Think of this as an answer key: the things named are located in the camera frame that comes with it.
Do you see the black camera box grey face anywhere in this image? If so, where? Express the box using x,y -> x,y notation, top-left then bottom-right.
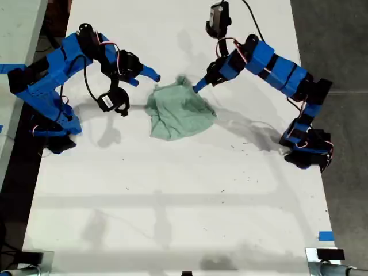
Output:
205,0 -> 232,39

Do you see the black camera box white label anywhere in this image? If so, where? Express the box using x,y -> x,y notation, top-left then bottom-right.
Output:
97,87 -> 131,117

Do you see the long blue tape strip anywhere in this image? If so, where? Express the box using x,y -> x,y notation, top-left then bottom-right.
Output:
0,62 -> 28,75

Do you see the white side table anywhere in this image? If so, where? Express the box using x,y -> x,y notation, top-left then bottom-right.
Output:
0,0 -> 49,187

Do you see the short blue tape strip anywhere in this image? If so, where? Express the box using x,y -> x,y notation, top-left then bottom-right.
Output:
318,231 -> 335,243

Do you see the small black box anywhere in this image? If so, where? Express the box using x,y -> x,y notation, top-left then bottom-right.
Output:
316,248 -> 346,262
20,251 -> 44,265

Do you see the pale green T-shirt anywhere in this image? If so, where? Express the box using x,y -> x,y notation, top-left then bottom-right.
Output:
144,75 -> 218,141

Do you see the metal table bracket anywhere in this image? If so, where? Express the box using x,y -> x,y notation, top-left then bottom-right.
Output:
16,250 -> 55,273
305,247 -> 348,273

